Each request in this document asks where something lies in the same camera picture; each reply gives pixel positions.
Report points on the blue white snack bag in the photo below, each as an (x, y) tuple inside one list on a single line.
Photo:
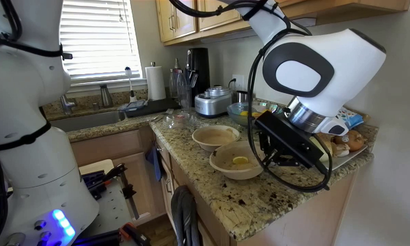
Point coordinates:
[(353, 118)]

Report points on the clear glass lid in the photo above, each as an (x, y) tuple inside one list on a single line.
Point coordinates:
[(180, 121)]

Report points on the steel kitchen sink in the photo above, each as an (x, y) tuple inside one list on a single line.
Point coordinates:
[(89, 121)]

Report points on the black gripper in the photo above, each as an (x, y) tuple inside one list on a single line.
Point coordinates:
[(301, 163)]

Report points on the white dish brush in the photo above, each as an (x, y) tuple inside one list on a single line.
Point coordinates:
[(130, 84)]

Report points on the white paper towel roll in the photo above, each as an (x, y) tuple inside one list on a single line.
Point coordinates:
[(156, 84)]

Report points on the black soda maker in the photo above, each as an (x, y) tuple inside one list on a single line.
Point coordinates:
[(200, 69)]

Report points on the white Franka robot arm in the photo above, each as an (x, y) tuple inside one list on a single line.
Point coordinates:
[(350, 59)]

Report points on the white wall outlet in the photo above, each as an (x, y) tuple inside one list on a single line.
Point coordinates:
[(238, 83)]

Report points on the blue hanging towel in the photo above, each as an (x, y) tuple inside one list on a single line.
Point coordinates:
[(155, 165)]

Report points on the black bar clamp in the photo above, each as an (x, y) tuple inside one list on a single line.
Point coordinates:
[(128, 192)]

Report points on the white robot body left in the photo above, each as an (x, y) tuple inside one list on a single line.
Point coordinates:
[(2, 192)]

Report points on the large clear glass bottle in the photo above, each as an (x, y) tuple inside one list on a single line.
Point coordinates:
[(175, 84)]

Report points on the steel kitchen faucet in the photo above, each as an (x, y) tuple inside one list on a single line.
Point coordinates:
[(67, 104)]

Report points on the red black hand tool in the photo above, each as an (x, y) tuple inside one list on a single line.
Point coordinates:
[(134, 234)]

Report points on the yellow lemon slice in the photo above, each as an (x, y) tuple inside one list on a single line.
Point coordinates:
[(241, 160)]

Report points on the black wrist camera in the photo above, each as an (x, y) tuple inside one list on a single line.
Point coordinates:
[(288, 137)]

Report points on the green glass fruit bowl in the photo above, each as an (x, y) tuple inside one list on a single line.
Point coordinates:
[(237, 117)]

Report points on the light wood cabinet door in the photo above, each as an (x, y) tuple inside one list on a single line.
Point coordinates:
[(186, 16), (219, 16), (165, 21)]

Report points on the wooden base cabinet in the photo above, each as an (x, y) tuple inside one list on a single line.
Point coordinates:
[(137, 151)]

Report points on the steel sink tap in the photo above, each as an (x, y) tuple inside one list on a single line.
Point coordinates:
[(107, 96)]

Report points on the clear glass cup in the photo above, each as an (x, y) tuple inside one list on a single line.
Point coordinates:
[(185, 98)]

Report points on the white window blinds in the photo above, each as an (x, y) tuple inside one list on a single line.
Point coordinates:
[(100, 36)]

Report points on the beige bowl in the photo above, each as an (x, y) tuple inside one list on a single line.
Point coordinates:
[(233, 173), (214, 139)]

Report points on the silver food processor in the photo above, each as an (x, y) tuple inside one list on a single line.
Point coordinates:
[(212, 103)]

